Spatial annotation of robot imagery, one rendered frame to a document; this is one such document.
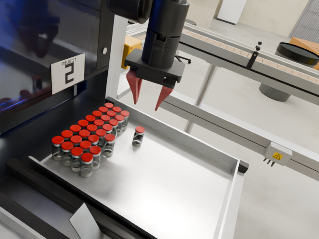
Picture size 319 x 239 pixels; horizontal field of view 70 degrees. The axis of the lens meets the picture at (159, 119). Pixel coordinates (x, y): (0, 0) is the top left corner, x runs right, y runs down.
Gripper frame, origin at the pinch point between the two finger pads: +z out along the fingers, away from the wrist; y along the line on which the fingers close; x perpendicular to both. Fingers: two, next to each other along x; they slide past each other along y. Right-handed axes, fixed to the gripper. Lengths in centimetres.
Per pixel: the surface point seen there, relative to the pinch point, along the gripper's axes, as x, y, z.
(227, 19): -739, -95, 93
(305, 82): -71, -62, 8
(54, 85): 5.6, 16.4, -1.3
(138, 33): -52, 16, 3
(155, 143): -1.7, -4.3, 11.3
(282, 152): -66, -72, 46
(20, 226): 25.6, 9.5, 8.5
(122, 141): 1.0, 3.2, 11.3
